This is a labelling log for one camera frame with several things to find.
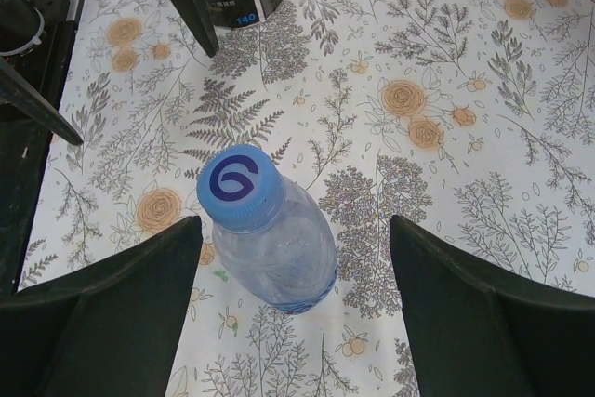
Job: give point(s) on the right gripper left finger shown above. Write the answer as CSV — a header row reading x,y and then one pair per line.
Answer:
x,y
109,329

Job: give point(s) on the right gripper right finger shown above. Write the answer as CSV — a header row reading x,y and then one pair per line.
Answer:
x,y
475,329

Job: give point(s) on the small blue-label water bottle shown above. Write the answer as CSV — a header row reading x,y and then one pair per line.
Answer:
x,y
291,264

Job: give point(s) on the blue bottle cap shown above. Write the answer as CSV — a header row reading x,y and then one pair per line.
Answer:
x,y
241,189

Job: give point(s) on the floral table mat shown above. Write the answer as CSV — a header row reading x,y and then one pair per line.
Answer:
x,y
474,118

